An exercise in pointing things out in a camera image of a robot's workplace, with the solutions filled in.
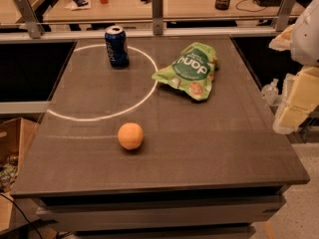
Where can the orange fruit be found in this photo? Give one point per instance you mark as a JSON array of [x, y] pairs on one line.
[[130, 135]]

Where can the clear sanitizer bottle left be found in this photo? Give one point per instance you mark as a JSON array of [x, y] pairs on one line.
[[270, 92]]

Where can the right metal bracket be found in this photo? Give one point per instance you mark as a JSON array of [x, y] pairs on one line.
[[280, 22]]

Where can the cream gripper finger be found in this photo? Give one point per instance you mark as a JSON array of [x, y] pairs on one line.
[[282, 42], [300, 97]]

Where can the left metal bracket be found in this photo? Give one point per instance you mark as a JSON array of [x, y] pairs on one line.
[[33, 26]]

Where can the green rice chip bag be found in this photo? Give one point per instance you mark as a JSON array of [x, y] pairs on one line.
[[192, 72]]

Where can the middle metal bracket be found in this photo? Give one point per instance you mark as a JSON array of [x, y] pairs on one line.
[[157, 15]]

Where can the metal bracket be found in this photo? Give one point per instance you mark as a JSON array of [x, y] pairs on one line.
[[280, 22], [33, 26], [157, 15]]

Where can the cardboard box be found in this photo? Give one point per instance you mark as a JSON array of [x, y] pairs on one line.
[[16, 136]]

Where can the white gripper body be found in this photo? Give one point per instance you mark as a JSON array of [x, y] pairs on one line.
[[307, 37]]

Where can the blue pepsi can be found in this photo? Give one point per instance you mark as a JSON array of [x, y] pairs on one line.
[[117, 49]]

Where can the wooden background desk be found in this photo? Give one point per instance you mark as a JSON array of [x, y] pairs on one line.
[[126, 10]]

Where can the black mesh pen cup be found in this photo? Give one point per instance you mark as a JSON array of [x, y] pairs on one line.
[[222, 4]]

